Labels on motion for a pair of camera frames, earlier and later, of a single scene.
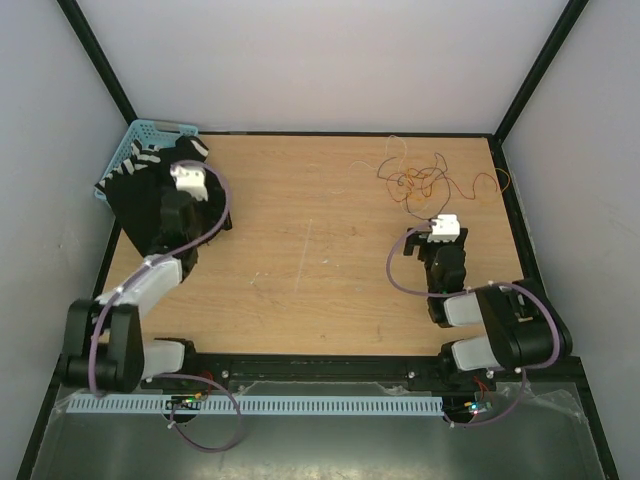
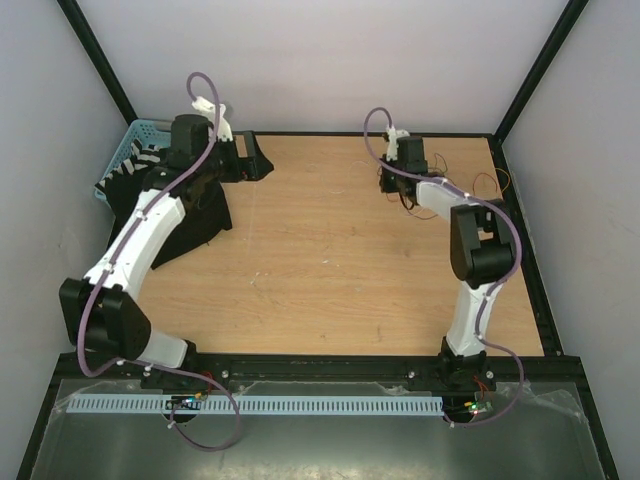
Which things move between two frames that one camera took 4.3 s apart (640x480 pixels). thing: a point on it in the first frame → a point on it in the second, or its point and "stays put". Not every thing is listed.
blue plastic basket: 154,133 stays put
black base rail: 313,374 stays put
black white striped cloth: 142,155 stays put
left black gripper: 205,206 → 247,168
